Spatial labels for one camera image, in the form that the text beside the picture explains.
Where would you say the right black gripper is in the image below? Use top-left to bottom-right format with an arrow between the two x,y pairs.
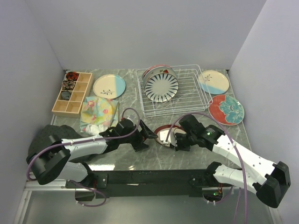
170,132 -> 197,152

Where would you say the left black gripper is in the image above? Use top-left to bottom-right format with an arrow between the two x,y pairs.
120,119 -> 158,151

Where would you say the maroon rim beige plate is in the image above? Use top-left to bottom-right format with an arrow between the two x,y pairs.
154,125 -> 186,148

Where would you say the blue striped white plate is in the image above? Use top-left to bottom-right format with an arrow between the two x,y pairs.
143,73 -> 179,103

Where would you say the red teal floral plate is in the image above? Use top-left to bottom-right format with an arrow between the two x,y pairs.
208,95 -> 245,126

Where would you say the watermelon pattern plate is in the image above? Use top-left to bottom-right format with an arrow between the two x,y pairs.
142,67 -> 177,82

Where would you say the cream blue plate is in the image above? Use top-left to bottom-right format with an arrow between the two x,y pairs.
199,70 -> 229,95
93,74 -> 126,99

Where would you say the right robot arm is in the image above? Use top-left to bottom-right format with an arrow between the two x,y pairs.
160,113 -> 291,208

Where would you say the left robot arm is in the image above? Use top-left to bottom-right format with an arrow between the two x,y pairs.
27,119 -> 158,188

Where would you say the black table front beam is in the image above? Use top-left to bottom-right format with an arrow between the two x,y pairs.
66,169 -> 221,198

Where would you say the floral pastel cloth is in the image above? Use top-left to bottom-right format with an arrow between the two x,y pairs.
80,96 -> 119,133

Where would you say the wooden compartment box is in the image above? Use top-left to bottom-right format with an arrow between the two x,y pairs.
52,71 -> 94,118

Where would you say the grey fabric item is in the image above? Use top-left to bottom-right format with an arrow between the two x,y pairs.
60,91 -> 71,101

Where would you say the patterned brown fabric item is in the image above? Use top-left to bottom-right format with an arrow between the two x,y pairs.
62,80 -> 76,91

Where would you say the red black fabric item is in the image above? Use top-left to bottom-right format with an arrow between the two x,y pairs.
66,71 -> 79,81

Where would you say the dark dotted cloth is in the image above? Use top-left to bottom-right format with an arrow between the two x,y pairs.
26,125 -> 83,164

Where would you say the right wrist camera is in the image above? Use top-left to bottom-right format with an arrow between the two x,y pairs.
159,130 -> 177,147

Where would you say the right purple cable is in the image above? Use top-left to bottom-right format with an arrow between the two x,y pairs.
167,112 -> 249,224

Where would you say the white wire dish rack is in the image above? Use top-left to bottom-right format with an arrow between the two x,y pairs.
136,64 -> 213,117

